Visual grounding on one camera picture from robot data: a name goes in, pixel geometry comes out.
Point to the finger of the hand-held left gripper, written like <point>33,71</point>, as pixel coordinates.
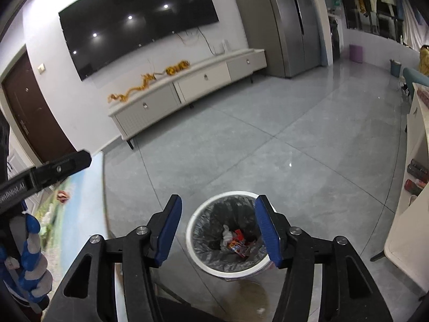
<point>63,167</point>

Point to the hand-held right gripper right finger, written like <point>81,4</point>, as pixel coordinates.
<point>268,231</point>

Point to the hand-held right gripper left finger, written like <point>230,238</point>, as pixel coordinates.
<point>171,228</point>

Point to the red snack bag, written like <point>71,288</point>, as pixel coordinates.
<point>238,241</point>

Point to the white bin with black liner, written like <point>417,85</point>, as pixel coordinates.
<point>207,241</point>

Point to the person's left hand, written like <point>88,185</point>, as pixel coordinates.
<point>33,275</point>

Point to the dark brown door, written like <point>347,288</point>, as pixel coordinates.
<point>37,114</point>

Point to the golden dragon figurine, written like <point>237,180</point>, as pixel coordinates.
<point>147,78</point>
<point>122,95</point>

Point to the white television cabinet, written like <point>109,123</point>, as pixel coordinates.
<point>150,107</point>

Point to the cream shelf cabinet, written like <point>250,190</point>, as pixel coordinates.
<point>405,241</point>

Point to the golden tiger figurine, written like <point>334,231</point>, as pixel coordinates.
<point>177,67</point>

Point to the dark red can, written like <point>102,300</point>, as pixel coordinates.
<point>413,186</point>
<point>416,170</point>

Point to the white power strip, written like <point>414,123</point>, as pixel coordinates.
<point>222,47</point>

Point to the purple stool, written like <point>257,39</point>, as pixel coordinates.
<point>356,53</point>

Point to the blue waste bin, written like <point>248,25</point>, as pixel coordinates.
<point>395,68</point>

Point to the grey refrigerator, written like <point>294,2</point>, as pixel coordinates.
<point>288,23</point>

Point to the teal sofa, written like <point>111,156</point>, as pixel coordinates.
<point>415,77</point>

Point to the white wall switch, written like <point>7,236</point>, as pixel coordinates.
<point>41,68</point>

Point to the black wall television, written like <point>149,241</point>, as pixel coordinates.
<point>134,23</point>

